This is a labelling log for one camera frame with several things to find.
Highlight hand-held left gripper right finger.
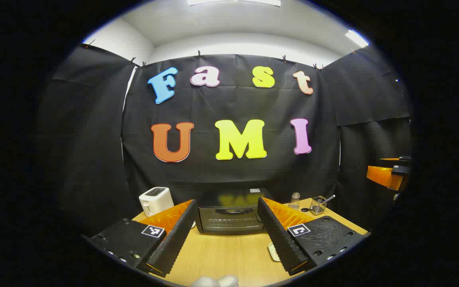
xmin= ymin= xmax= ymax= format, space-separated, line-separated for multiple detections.
xmin=257 ymin=197 xmax=369 ymax=276

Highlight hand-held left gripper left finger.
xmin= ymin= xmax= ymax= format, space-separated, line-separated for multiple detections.
xmin=87 ymin=199 xmax=197 ymax=278

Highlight white food tray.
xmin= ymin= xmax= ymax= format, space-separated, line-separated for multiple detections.
xmin=268 ymin=242 xmax=282 ymax=262

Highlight black electric oven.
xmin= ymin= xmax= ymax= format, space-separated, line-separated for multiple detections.
xmin=195 ymin=188 xmax=273 ymax=234

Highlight white toaster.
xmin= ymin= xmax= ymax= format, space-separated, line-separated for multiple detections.
xmin=139 ymin=187 xmax=175 ymax=218

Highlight ceiling light panel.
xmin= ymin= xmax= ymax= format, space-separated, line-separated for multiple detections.
xmin=187 ymin=0 xmax=282 ymax=7
xmin=345 ymin=30 xmax=369 ymax=48

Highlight black backdrop cloth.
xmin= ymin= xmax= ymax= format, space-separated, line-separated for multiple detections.
xmin=38 ymin=43 xmax=413 ymax=236

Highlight wire mesh holder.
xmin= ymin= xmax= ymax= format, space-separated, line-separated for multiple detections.
xmin=310 ymin=196 xmax=327 ymax=216

